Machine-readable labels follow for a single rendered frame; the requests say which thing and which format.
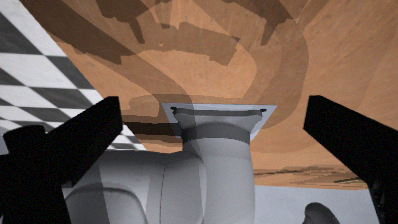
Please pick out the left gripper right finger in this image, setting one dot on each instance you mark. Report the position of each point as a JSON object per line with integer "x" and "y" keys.
{"x": 365, "y": 146}

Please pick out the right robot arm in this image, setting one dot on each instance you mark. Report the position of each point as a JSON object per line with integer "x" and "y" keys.
{"x": 317, "y": 213}

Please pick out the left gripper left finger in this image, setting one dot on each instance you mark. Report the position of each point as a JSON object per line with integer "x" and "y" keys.
{"x": 40, "y": 164}

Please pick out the dark grey metal rack frame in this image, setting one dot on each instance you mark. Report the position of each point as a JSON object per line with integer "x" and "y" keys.
{"x": 376, "y": 195}

